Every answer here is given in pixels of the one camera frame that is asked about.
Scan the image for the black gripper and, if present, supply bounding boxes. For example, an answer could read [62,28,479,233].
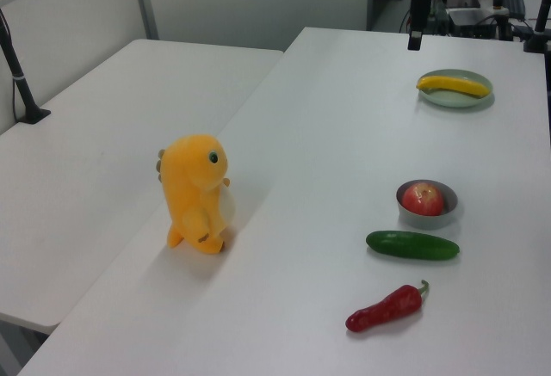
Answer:
[407,0,433,52]

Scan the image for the red chili pepper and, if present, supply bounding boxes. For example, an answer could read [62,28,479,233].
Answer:
[345,280,430,334]

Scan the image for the light green plastic plate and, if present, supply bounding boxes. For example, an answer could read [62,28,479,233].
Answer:
[418,67,495,109]

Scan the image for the yellow banana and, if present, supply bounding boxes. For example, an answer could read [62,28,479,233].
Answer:
[415,75,492,98]

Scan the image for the silver flat device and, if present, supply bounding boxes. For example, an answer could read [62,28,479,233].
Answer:
[447,6,495,28]

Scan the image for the red apple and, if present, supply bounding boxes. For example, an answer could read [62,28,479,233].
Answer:
[402,182,444,217]

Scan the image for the grey bowl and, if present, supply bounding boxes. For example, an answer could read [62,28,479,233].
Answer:
[395,178,459,231]

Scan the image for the green cucumber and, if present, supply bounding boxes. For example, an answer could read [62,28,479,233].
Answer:
[365,230,461,262]

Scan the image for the orange plush dinosaur toy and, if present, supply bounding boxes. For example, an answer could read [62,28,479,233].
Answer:
[155,133,238,256]

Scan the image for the black camera stand pole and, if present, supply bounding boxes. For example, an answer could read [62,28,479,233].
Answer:
[0,8,52,126]
[523,0,551,54]

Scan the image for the grey partition frame post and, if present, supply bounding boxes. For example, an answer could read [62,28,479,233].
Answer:
[130,0,159,42]

